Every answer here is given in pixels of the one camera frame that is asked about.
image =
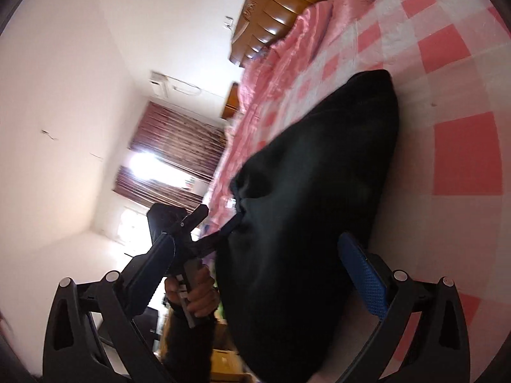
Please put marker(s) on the wall air conditioner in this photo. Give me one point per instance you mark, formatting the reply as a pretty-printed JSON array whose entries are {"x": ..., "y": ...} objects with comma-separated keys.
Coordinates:
[{"x": 162, "y": 85}]

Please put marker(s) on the pink checkered bed sheet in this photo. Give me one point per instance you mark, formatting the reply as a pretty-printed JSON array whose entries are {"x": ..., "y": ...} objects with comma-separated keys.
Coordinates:
[{"x": 447, "y": 208}]

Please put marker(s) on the black pants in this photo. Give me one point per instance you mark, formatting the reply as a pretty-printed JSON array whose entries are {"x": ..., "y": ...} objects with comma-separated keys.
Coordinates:
[{"x": 279, "y": 273}]

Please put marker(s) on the person left hand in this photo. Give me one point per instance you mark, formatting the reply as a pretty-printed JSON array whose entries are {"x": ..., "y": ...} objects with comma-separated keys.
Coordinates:
[{"x": 203, "y": 299}]

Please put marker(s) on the brown wooden headboard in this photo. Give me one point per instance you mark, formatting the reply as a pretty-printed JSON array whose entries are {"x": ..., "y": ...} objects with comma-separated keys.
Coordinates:
[{"x": 261, "y": 23}]

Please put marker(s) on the wooden nightstand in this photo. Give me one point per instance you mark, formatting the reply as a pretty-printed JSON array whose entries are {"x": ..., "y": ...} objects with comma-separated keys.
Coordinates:
[{"x": 232, "y": 102}]

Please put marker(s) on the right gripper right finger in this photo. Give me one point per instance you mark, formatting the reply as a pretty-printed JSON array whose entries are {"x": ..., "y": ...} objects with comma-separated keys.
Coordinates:
[{"x": 439, "y": 349}]

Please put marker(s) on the pink crumpled quilt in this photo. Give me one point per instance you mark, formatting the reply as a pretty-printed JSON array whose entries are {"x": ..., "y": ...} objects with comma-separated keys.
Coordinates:
[{"x": 272, "y": 72}]

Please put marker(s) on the dark red curtain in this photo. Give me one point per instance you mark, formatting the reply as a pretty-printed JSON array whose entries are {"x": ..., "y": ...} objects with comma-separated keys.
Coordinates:
[{"x": 179, "y": 142}]

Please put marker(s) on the person left forearm black sleeve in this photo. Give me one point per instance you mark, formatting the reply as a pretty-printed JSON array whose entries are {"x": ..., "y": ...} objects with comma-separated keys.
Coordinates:
[{"x": 189, "y": 349}]

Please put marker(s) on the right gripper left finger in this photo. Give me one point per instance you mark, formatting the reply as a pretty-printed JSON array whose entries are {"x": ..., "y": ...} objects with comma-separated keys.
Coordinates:
[{"x": 72, "y": 348}]

